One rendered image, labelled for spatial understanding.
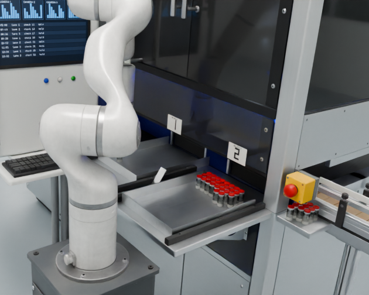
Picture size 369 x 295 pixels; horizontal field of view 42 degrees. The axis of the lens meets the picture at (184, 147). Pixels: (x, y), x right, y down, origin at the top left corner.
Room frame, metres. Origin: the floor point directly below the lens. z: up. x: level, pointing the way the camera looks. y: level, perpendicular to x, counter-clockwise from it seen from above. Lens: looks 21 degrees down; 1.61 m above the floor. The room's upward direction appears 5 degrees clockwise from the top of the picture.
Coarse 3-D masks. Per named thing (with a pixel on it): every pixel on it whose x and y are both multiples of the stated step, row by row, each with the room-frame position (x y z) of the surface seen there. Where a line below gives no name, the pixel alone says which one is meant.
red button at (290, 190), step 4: (288, 184) 1.30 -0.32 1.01; (292, 184) 1.30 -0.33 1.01; (284, 188) 1.30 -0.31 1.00; (288, 188) 1.29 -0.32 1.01; (292, 188) 1.28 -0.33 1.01; (284, 192) 1.30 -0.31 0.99; (288, 192) 1.28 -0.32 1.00; (292, 192) 1.28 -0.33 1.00; (296, 192) 1.28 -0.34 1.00; (288, 196) 1.28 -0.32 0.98; (292, 196) 1.28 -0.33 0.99
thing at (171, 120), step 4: (168, 116) 1.78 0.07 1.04; (172, 116) 1.76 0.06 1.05; (168, 120) 1.78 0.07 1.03; (172, 120) 1.76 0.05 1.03; (176, 120) 1.74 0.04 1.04; (180, 120) 1.72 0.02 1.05; (168, 124) 1.78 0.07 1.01; (172, 124) 1.76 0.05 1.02; (176, 124) 1.74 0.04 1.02; (180, 124) 1.72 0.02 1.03; (168, 128) 1.78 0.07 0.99; (172, 128) 1.76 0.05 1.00; (176, 128) 1.74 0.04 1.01; (180, 128) 1.72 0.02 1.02; (176, 132) 1.74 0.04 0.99; (180, 132) 1.72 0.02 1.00
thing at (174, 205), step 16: (192, 176) 1.54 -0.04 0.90; (128, 192) 1.36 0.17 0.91; (144, 192) 1.40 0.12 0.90; (160, 192) 1.44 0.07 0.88; (176, 192) 1.45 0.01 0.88; (192, 192) 1.46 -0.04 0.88; (144, 208) 1.26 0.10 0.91; (160, 208) 1.33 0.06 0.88; (176, 208) 1.33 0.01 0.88; (192, 208) 1.34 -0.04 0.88; (208, 208) 1.35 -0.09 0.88; (224, 208) 1.36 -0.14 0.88; (240, 208) 1.33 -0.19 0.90; (160, 224) 1.19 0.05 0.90; (176, 224) 1.24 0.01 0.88; (192, 224) 1.20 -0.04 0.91
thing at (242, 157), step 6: (228, 144) 1.53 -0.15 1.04; (234, 144) 1.51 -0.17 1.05; (228, 150) 1.53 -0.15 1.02; (234, 150) 1.51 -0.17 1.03; (240, 150) 1.49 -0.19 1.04; (246, 150) 1.47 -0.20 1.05; (228, 156) 1.52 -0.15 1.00; (240, 156) 1.48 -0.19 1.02; (246, 156) 1.47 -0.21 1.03; (240, 162) 1.48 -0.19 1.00
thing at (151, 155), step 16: (144, 144) 1.82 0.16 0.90; (160, 144) 1.87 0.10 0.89; (112, 160) 1.60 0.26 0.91; (128, 160) 1.68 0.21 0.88; (144, 160) 1.70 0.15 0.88; (160, 160) 1.71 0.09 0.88; (176, 160) 1.72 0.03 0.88; (192, 160) 1.73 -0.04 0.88; (208, 160) 1.70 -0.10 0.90; (128, 176) 1.52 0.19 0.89; (144, 176) 1.51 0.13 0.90
